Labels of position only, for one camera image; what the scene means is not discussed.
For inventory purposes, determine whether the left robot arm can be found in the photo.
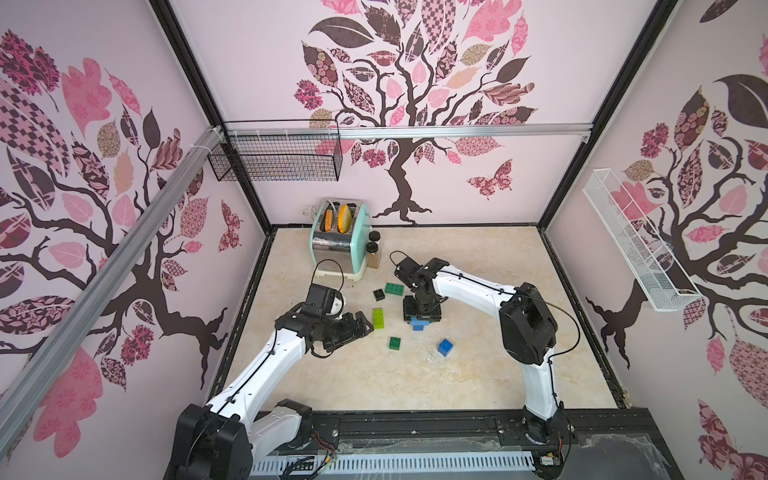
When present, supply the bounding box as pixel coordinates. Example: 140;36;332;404
164;306;374;479

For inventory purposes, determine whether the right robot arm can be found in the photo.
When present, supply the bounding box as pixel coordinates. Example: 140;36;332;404
394;257;567;445

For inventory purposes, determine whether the lime green long lego brick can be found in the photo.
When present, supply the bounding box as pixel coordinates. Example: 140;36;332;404
372;308;385;330

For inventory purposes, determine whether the dark green long lego brick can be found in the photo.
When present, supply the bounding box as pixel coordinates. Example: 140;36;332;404
384;282;405;296

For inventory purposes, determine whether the blue lego brick right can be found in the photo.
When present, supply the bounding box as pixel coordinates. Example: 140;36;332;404
437;339;454;357

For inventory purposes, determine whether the mint green toaster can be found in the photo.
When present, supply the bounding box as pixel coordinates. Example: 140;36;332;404
309;199;371;281

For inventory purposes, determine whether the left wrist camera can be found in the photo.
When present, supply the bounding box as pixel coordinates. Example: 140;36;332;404
301;283;345;318

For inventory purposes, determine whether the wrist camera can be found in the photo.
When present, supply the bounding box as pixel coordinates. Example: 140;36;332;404
394;256;424;291
301;283;345;318

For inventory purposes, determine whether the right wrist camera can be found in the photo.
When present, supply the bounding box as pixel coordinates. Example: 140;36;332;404
394;256;424;291

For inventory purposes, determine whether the white cable duct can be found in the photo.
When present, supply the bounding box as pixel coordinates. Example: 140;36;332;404
250;451;536;479

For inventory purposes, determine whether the black wire basket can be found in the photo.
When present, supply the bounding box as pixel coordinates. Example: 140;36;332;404
208;118;343;182

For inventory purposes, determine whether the aluminium rail left wall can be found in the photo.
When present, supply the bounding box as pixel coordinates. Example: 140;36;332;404
1;126;223;457

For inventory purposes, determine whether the aluminium rail wall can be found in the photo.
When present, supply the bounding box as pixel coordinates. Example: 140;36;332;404
1;126;223;457
228;123;593;140

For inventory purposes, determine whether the aluminium rail back wall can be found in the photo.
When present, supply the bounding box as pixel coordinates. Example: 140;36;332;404
228;123;593;140

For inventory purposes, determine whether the white wire shelf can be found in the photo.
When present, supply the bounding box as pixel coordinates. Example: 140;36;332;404
583;168;703;312

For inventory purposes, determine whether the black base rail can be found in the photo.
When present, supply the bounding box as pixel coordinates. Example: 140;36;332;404
299;408;662;449

